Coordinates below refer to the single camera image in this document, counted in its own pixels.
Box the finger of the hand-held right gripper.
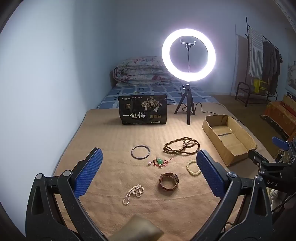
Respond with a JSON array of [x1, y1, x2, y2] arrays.
[[248, 150, 270, 172], [272, 136, 296, 152]]

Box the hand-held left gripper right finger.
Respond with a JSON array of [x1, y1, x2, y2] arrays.
[[196, 149, 273, 241]]

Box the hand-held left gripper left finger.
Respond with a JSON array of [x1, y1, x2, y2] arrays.
[[25, 147, 110, 241]]

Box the cardboard box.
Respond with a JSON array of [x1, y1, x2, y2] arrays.
[[202, 114, 258, 167]]

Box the dark metal bangle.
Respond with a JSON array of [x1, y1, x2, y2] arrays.
[[131, 145, 151, 160]]

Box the brown wooden bead necklace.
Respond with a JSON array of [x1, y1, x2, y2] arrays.
[[163, 137, 201, 159]]

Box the orange cardboard carton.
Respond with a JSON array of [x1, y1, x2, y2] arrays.
[[262, 94, 296, 140]]

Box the brown leather wristwatch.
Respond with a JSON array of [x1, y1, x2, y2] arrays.
[[158, 172, 179, 191]]

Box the green jade pendant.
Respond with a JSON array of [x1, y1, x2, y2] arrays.
[[147, 157, 174, 170]]

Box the yellow box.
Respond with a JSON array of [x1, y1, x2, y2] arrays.
[[253, 78, 269, 93]]

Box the black low metal rack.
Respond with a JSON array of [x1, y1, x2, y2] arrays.
[[235, 81, 278, 107]]

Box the black tripod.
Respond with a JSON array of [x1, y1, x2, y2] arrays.
[[174, 83, 197, 126]]

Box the black printed bag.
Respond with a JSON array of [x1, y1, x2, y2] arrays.
[[118, 94, 167, 126]]

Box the tan blurred object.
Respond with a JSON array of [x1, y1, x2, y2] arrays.
[[108, 215, 165, 241]]

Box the dark hanging clothes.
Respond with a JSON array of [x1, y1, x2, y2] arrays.
[[262, 41, 283, 89]]

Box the white knitted garment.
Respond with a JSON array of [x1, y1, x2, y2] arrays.
[[249, 27, 264, 78]]

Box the folded floral quilt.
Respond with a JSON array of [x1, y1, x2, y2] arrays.
[[112, 56, 174, 88]]

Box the black clothes rack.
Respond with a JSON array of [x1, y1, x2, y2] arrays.
[[245, 15, 284, 107]]

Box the phone holder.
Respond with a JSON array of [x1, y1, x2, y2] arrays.
[[180, 39, 197, 73]]

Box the white bead bracelet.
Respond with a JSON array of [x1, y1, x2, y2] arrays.
[[186, 159, 202, 176]]

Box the white pearl necklace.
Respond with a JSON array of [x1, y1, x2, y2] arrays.
[[122, 184, 144, 206]]

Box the black power cable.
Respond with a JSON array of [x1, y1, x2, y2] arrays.
[[194, 103, 243, 123]]

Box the ring light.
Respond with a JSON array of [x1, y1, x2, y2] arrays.
[[162, 28, 217, 82]]

